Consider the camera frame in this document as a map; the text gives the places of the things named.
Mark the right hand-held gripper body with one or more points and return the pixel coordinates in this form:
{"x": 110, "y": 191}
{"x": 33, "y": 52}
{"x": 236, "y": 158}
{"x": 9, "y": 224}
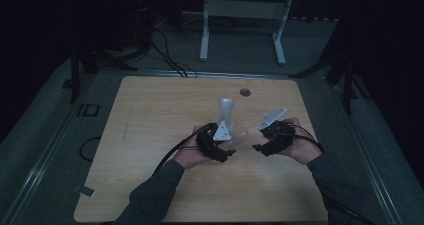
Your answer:
{"x": 279, "y": 134}

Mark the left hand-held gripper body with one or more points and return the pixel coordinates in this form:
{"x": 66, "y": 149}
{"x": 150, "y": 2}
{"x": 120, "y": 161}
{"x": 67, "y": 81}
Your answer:
{"x": 209, "y": 141}

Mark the person's left hand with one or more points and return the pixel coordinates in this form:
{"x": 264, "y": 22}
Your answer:
{"x": 190, "y": 156}

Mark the person's right hand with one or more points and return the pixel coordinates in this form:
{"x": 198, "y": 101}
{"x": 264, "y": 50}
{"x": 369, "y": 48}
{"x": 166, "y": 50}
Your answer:
{"x": 301, "y": 148}

